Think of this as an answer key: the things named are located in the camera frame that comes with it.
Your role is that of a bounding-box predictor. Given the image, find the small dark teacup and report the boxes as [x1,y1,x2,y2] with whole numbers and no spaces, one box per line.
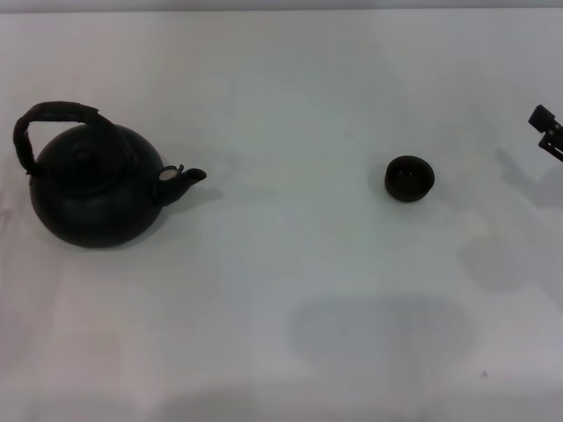
[384,154,436,204]

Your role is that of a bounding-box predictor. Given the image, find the black round teapot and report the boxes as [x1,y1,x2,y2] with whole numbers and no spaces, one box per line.
[12,100,208,250]

